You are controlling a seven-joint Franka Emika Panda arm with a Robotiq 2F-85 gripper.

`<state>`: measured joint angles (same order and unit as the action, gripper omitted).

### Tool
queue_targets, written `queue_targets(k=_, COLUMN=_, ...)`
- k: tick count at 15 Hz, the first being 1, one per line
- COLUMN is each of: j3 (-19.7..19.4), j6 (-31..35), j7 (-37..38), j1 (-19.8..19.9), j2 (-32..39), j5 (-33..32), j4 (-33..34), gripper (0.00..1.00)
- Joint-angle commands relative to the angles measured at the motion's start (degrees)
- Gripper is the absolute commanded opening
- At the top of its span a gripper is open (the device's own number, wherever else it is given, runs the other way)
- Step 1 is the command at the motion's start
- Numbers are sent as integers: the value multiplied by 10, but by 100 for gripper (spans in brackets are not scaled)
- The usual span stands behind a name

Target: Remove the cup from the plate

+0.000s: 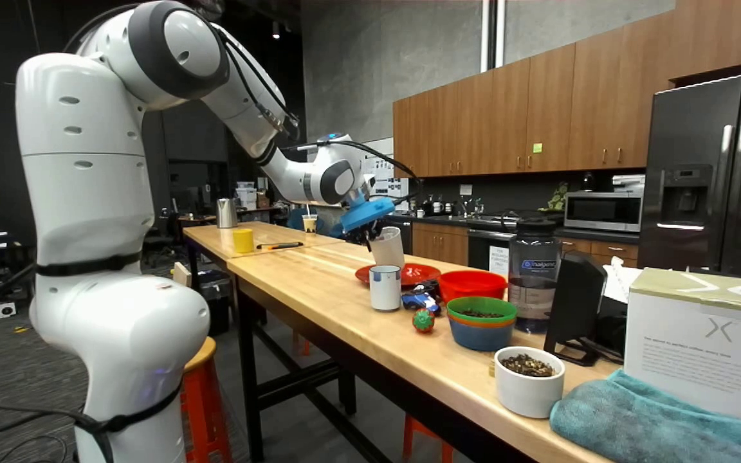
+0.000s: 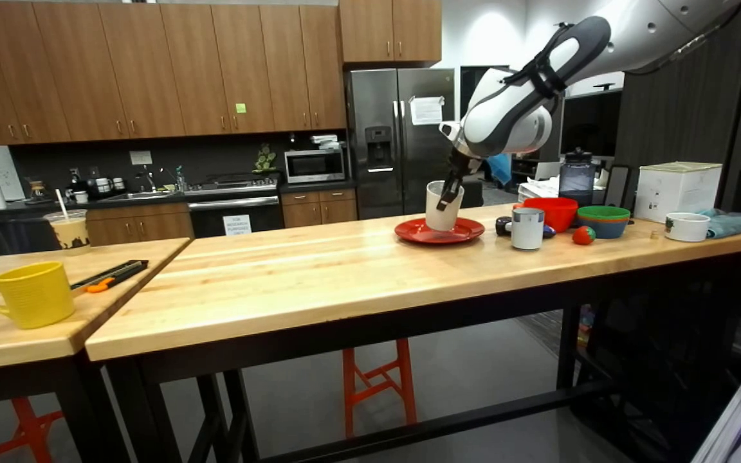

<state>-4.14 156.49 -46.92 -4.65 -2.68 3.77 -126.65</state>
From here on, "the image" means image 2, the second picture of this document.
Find green bowl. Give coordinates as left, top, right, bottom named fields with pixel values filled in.
left=577, top=202, right=632, bottom=229

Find black oven with note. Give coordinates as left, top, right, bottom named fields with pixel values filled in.
left=184, top=192, right=286, bottom=238

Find brown lower cabinets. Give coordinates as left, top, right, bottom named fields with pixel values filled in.
left=84, top=187, right=361, bottom=246

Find white mug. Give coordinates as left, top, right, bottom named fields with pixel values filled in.
left=508, top=205, right=547, bottom=255

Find white cardboard box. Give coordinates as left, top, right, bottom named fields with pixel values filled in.
left=632, top=160, right=722, bottom=225

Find red bowl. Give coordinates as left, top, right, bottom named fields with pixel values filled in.
left=519, top=196, right=582, bottom=235

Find short wooden table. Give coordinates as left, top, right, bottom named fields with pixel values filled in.
left=0, top=235, right=193, bottom=463

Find yellow mug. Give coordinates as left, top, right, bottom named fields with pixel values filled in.
left=0, top=259, right=78, bottom=332

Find brown upper wall cabinets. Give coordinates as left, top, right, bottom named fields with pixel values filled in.
left=0, top=0, right=443, bottom=148

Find teal cloth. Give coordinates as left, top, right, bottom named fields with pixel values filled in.
left=698, top=208, right=741, bottom=242

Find steel microwave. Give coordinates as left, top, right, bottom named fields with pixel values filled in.
left=281, top=145, right=349, bottom=187

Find white cup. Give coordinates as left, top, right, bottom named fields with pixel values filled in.
left=422, top=176, right=467, bottom=233

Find dark plastic water jug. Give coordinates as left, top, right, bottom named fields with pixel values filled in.
left=556, top=148, right=596, bottom=208

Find white ramekin with dark contents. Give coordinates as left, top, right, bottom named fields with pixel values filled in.
left=662, top=210, right=712, bottom=243

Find black and orange cutter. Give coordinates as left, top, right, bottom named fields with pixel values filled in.
left=70, top=259, right=151, bottom=298

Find beige cup with straw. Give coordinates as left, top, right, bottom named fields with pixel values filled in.
left=44, top=187, right=92, bottom=252

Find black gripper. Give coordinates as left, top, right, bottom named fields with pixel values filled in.
left=434, top=145, right=484, bottom=214

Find black steel refrigerator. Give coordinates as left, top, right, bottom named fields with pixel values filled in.
left=345, top=66, right=460, bottom=220

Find paper sheet on refrigerator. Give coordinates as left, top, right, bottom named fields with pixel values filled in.
left=407, top=94, right=448, bottom=127

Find orange stool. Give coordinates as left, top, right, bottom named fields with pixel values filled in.
left=339, top=337, right=418, bottom=442
left=0, top=395, right=70, bottom=463

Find long wooden table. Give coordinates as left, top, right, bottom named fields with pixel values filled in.
left=81, top=202, right=741, bottom=463

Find blue bowl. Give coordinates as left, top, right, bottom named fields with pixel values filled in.
left=582, top=217, right=629, bottom=242

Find green potted plant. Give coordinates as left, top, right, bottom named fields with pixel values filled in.
left=250, top=142, right=281, bottom=176

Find white crumpled paper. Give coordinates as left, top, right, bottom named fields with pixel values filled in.
left=514, top=174, right=560, bottom=202

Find red plate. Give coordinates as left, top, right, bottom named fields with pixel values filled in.
left=391, top=216, right=485, bottom=248

